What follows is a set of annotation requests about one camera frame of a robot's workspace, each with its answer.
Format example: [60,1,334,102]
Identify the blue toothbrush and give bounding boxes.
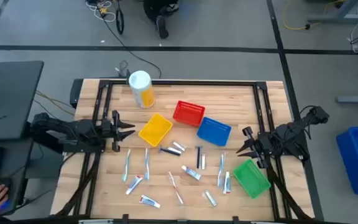
[218,152,226,189]
[144,147,150,181]

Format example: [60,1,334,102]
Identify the black desk top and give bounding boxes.
[0,60,45,141]

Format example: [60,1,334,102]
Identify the green toothbrush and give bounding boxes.
[122,148,132,183]

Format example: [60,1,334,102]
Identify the yellow floor cable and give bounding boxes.
[283,0,347,31]

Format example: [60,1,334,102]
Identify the yellow plastic basket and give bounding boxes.
[138,113,173,147]

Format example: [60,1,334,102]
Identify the black computer mouse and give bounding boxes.
[0,177,14,215]

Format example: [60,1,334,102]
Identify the white cable bundle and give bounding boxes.
[85,0,117,22]

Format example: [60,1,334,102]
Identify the black low desk surface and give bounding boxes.
[0,138,34,216]

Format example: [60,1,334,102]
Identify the red plastic basket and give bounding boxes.
[172,100,206,128]

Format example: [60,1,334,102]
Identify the grey table leg frame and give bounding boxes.
[306,0,358,24]

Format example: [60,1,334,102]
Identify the long black floor cable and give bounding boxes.
[101,12,163,79]

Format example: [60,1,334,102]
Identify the red toothbrush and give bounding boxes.
[167,171,185,205]

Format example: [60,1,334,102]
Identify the grey floor bar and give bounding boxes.
[336,95,358,104]

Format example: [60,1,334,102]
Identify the blue plastic basket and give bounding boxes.
[196,116,232,147]

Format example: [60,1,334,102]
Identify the white red toothpaste tube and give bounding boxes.
[125,174,144,196]
[223,171,232,195]
[139,194,161,208]
[181,165,202,181]

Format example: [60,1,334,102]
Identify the yellow thin cables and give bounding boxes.
[35,90,76,116]

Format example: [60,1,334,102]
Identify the green plastic basket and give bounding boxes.
[232,159,272,199]

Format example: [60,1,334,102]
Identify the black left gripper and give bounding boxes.
[101,110,135,152]

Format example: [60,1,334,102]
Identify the dark blue razor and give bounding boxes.
[158,145,182,157]
[195,145,203,170]

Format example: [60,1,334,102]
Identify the person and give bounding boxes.
[143,0,180,40]

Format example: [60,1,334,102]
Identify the white yellow wipes canister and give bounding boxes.
[128,70,156,109]

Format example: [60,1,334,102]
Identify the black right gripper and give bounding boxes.
[236,126,276,169]

